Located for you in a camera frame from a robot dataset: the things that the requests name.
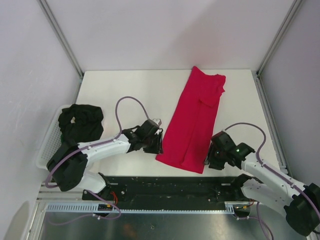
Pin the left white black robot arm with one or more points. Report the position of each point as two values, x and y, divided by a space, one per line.
69 166

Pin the white plastic laundry basket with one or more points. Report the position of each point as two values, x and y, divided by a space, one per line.
51 141

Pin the aluminium frame post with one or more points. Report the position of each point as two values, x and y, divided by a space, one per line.
280 34
48 13

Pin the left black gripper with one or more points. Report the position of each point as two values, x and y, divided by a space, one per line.
157 148

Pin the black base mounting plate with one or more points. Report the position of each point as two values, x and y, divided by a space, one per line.
175 193

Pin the left aluminium frame post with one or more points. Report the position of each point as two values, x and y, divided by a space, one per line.
48 13

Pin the white slotted cable duct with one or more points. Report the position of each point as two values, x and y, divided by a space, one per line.
103 208

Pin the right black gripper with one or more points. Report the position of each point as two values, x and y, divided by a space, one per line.
209 158

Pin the red t shirt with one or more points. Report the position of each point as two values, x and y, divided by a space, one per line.
187 138

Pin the black t shirt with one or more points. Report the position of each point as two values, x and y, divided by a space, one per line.
81 123

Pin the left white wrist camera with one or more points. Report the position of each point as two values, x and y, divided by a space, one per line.
158 121

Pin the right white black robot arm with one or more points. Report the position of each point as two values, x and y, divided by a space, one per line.
297 202

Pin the right aluminium frame post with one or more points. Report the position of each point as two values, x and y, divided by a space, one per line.
280 34

